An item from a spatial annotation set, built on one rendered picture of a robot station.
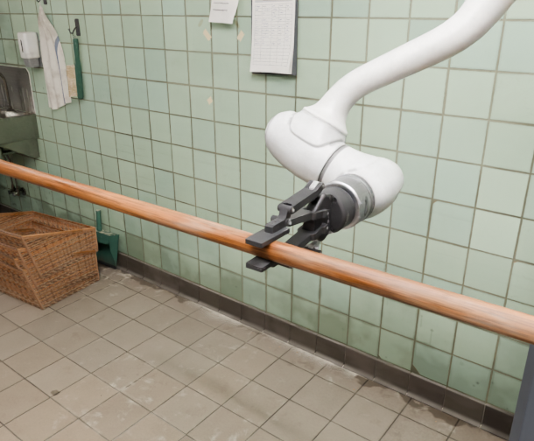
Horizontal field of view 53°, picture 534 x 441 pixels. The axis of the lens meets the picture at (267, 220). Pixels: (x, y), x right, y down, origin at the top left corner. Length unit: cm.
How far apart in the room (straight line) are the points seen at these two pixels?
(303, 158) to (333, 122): 9
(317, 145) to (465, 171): 102
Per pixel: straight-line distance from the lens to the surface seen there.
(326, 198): 87
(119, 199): 97
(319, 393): 237
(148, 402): 237
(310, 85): 218
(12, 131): 373
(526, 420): 168
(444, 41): 104
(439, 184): 200
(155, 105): 282
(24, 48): 357
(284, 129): 105
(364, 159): 101
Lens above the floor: 152
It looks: 22 degrees down
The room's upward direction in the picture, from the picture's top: straight up
